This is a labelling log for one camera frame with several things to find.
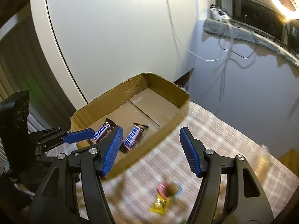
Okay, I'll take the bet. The egg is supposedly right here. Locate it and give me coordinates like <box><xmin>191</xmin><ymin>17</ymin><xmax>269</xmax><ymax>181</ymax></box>
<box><xmin>157</xmin><ymin>181</ymin><xmax>182</xmax><ymax>198</ymax></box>

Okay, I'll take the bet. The left Snickers bar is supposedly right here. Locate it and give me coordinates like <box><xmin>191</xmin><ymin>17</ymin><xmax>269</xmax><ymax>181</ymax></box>
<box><xmin>88</xmin><ymin>118</ymin><xmax>116</xmax><ymax>144</ymax></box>

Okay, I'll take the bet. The snickers bar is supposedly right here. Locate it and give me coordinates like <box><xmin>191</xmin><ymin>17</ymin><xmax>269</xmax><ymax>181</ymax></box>
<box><xmin>88</xmin><ymin>118</ymin><xmax>116</xmax><ymax>144</ymax></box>
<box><xmin>120</xmin><ymin>123</ymin><xmax>149</xmax><ymax>153</ymax></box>

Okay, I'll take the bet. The right Snickers bar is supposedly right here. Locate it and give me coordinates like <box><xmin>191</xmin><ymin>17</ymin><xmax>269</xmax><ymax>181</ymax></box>
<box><xmin>120</xmin><ymin>123</ymin><xmax>149</xmax><ymax>153</ymax></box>

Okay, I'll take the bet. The brown cardboard box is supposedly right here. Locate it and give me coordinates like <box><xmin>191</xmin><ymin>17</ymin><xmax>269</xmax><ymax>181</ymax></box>
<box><xmin>70</xmin><ymin>73</ymin><xmax>191</xmax><ymax>178</ymax></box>

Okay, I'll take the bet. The yellow snack packet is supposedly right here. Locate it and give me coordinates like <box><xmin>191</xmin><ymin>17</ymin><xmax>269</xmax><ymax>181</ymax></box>
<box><xmin>149</xmin><ymin>194</ymin><xmax>169</xmax><ymax>214</ymax></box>

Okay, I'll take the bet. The plaid beige tablecloth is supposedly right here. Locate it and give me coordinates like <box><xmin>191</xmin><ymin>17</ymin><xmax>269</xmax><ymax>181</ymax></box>
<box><xmin>74</xmin><ymin>101</ymin><xmax>296</xmax><ymax>224</ymax></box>

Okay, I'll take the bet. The white cabinet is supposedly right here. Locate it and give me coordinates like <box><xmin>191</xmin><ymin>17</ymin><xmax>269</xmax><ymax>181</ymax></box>
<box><xmin>30</xmin><ymin>0</ymin><xmax>214</xmax><ymax>109</ymax></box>

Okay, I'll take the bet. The grey windowsill mat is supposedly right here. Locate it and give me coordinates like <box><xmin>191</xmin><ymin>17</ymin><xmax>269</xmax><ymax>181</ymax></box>
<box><xmin>203</xmin><ymin>19</ymin><xmax>298</xmax><ymax>67</ymax></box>

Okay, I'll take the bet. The white power strip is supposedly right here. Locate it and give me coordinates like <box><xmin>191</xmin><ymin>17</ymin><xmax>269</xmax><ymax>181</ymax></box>
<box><xmin>210</xmin><ymin>7</ymin><xmax>231</xmax><ymax>22</ymax></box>

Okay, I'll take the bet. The white cable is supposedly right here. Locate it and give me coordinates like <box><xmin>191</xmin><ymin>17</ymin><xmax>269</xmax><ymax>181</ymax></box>
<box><xmin>163</xmin><ymin>0</ymin><xmax>234</xmax><ymax>62</ymax></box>

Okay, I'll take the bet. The black cable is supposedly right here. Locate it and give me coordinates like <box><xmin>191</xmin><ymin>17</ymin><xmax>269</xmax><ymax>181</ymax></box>
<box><xmin>210</xmin><ymin>4</ymin><xmax>259</xmax><ymax>59</ymax></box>

